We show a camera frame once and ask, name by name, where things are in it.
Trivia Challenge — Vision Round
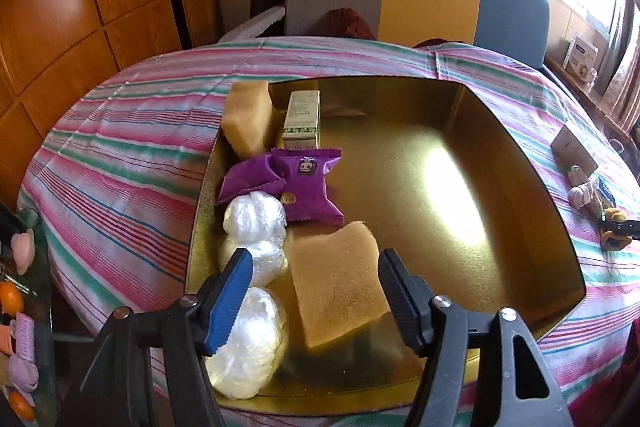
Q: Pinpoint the thick yellow sponge block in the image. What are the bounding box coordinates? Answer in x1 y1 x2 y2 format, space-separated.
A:
221 80 275 160

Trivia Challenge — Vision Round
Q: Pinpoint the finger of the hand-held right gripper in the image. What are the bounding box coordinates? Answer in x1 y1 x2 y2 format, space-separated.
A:
601 218 640 241

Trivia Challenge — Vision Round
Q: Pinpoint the red garment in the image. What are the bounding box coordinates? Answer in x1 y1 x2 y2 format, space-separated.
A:
629 317 640 388

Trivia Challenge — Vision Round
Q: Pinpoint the white pillow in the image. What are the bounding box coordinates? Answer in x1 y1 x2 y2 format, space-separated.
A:
219 6 286 42

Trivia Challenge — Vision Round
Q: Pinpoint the blue and white small packet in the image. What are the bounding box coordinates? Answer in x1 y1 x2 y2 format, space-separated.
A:
592 177 615 205

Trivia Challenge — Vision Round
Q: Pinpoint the green and white small box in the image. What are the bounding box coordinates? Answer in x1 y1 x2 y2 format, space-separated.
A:
281 90 322 152

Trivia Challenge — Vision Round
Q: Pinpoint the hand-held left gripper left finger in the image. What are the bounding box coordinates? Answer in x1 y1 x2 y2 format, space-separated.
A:
55 248 254 427

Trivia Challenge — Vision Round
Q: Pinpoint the striped side curtain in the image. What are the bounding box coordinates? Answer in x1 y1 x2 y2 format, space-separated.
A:
600 0 640 118

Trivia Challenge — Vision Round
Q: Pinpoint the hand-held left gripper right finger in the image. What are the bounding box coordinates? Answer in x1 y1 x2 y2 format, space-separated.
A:
377 248 576 427

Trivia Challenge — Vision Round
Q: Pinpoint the wooden wardrobe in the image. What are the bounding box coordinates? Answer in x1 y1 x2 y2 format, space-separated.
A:
0 0 223 198

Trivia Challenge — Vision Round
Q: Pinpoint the white carton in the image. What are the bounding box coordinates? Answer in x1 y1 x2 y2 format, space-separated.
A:
562 34 599 75

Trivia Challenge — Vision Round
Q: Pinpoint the purple snack packet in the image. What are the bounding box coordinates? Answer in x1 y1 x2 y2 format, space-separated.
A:
270 147 346 227
216 156 285 206

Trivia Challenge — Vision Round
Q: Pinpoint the pink hair roller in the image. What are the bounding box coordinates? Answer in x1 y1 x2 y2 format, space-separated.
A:
15 313 36 363

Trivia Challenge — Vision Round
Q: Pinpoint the yellow sponge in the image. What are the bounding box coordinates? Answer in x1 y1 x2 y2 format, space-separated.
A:
289 221 392 349

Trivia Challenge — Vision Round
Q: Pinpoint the beige flat box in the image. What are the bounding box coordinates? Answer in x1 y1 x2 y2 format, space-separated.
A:
551 123 599 175

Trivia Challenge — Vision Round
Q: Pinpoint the orange ball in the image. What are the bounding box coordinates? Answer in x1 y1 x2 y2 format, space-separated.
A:
0 282 24 315
10 392 37 423

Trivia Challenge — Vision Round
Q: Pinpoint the pink round toy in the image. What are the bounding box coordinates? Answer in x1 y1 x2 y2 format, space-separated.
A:
11 229 36 275

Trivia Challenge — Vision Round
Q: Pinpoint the gold hexagonal tray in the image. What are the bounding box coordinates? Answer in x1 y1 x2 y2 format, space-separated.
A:
186 76 587 404

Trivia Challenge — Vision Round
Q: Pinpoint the striped bed sheet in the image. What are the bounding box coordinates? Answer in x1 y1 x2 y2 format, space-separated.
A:
17 34 640 427

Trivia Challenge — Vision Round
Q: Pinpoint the dark red cloth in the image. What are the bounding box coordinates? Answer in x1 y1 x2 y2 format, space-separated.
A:
320 8 376 40

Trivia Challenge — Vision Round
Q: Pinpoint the yellow brown round item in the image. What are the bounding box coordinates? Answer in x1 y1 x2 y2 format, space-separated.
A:
601 206 626 250

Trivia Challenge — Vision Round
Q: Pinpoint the pink flower toy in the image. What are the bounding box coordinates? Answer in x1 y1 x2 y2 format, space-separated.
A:
7 353 40 392

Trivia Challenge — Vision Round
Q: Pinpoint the large white plastic bag ball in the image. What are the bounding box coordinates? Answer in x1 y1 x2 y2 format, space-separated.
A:
206 286 290 400

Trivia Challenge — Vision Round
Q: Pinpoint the pinkish white plastic bag ball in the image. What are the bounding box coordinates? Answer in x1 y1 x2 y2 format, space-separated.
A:
567 184 596 209

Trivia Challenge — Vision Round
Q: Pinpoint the wooden side shelf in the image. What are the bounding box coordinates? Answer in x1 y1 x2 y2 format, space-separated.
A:
545 57 640 148

